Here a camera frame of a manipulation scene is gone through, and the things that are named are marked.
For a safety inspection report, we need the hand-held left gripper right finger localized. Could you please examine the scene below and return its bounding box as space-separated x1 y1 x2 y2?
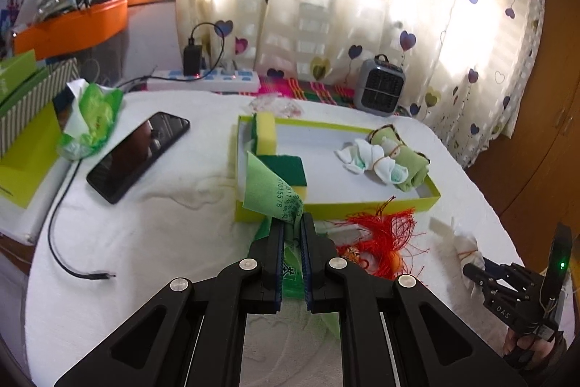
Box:
300 212 529 387

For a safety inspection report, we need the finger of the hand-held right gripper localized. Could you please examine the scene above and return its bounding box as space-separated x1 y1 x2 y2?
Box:
480 259 542 279
463 264 499 306

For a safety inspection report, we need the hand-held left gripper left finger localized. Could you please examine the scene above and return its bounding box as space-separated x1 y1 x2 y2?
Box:
53 217 287 387

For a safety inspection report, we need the round white sock bundle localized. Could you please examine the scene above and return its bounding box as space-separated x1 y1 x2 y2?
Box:
430 217 488 301

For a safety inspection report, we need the green plastic packet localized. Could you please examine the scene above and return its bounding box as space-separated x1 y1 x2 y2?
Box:
256 218 343 340

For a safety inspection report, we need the green printed cloth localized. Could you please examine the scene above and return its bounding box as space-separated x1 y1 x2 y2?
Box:
242 151 305 292

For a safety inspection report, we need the orange tassel ornament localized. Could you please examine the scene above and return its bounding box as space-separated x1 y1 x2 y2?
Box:
337 242 406 279

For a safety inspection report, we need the red tassel ornament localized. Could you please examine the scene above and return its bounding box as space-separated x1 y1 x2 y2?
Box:
342 195 431 281

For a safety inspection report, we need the yellow sponge green scourer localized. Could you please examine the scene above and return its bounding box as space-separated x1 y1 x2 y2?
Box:
250 112 278 156
246 153 310 205

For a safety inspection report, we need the long white sock bundle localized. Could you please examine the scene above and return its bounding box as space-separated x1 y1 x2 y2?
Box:
336 137 411 187

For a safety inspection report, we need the green towel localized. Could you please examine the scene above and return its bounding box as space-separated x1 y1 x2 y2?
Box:
372 125 431 193

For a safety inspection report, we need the yellow-green cardboard box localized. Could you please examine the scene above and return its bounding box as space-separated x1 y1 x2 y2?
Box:
234 114 441 225

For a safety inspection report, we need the person's right hand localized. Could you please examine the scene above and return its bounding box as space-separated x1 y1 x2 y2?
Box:
503 329 554 370

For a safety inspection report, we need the wooden wardrobe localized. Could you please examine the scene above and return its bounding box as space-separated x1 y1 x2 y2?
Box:
467 0 580 279

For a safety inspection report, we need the clear plastic bag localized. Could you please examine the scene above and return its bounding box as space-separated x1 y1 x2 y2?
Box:
249 94 304 118

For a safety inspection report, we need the plaid cloth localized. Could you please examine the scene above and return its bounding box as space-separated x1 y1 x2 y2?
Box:
217 79 409 116

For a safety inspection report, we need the black smartphone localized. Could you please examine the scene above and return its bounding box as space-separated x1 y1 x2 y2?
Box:
86 112 191 205

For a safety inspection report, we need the small grey heater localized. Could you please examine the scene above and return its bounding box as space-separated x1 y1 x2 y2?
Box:
352 54 405 117

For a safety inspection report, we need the white power strip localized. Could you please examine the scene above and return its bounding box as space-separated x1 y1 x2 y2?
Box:
146 70 261 93

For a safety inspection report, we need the black power adapter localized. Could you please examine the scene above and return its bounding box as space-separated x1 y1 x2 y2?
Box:
182 22 228 77

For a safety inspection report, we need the green tissue packet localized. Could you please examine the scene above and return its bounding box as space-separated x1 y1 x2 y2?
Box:
57 81 124 161

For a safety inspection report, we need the white slab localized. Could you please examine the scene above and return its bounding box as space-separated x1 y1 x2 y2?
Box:
0 162 78 243

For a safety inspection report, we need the green striped gift box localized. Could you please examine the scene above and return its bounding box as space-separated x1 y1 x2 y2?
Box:
0 103 75 209

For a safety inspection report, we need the grey striped box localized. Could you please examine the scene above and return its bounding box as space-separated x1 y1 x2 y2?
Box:
0 58 79 156

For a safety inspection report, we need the orange tray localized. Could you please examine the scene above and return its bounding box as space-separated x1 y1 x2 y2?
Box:
11 0 129 61

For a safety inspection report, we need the black charging cable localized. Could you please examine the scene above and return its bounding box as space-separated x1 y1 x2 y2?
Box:
47 158 117 280

